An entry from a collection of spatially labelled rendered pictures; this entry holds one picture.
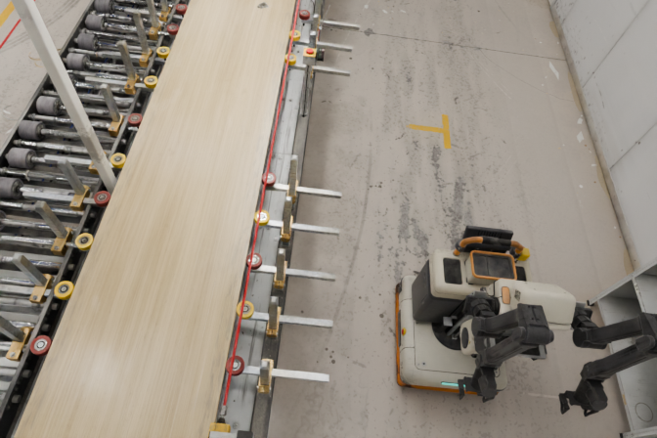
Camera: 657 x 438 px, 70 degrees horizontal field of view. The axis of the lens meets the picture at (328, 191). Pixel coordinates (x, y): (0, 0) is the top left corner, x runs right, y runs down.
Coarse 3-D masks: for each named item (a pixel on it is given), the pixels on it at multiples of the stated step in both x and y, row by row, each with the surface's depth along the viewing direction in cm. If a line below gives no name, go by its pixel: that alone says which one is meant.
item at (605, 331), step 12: (612, 324) 175; (624, 324) 168; (636, 324) 162; (648, 324) 155; (576, 336) 191; (588, 336) 185; (600, 336) 180; (612, 336) 174; (624, 336) 169; (600, 348) 188
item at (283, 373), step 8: (248, 368) 207; (256, 368) 207; (272, 376) 208; (280, 376) 207; (288, 376) 207; (296, 376) 207; (304, 376) 207; (312, 376) 208; (320, 376) 208; (328, 376) 209
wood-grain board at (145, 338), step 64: (192, 0) 337; (256, 0) 345; (192, 64) 301; (256, 64) 308; (192, 128) 272; (256, 128) 277; (128, 192) 244; (192, 192) 248; (256, 192) 252; (128, 256) 224; (192, 256) 227; (64, 320) 204; (128, 320) 207; (192, 320) 210; (64, 384) 190; (128, 384) 193; (192, 384) 196
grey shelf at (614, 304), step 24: (648, 264) 283; (624, 288) 315; (648, 288) 289; (600, 312) 322; (624, 312) 321; (648, 312) 280; (648, 360) 304; (624, 384) 293; (648, 384) 295; (648, 408) 287; (624, 432) 286; (648, 432) 267
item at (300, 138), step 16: (320, 32) 364; (304, 128) 307; (304, 144) 300; (288, 176) 285; (288, 256) 255; (272, 288) 244; (272, 352) 226; (272, 384) 218; (256, 400) 213; (272, 400) 217; (256, 416) 210; (256, 432) 206
